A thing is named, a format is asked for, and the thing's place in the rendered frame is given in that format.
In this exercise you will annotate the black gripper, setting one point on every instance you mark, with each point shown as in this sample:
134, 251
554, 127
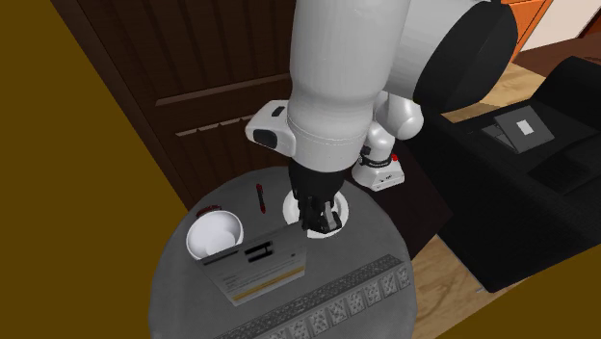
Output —
315, 185

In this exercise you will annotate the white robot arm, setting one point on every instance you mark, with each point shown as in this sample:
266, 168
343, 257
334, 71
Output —
338, 70

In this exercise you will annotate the white plate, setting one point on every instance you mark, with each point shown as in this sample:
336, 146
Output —
291, 209

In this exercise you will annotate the round grey table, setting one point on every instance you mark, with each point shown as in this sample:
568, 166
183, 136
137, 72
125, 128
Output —
347, 263

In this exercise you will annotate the red pen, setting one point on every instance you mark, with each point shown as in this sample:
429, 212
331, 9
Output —
260, 199

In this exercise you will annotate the grey printed flat box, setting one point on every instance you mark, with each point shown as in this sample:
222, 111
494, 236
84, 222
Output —
263, 272

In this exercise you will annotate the dark robot stand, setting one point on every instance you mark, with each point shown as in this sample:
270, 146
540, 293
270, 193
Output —
413, 206

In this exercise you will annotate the white bowl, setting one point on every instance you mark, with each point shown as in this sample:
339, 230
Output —
213, 237

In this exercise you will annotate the small red flat object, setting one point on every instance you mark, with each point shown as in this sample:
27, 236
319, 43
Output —
208, 210

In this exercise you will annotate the dark wooden door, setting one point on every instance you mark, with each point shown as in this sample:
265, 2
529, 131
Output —
202, 94

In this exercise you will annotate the black sofa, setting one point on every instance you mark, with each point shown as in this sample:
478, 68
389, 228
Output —
507, 202

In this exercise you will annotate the grey laptop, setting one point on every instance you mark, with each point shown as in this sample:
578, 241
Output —
519, 129

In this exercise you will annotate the orange cabinet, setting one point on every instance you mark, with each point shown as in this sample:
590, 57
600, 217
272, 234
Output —
528, 23

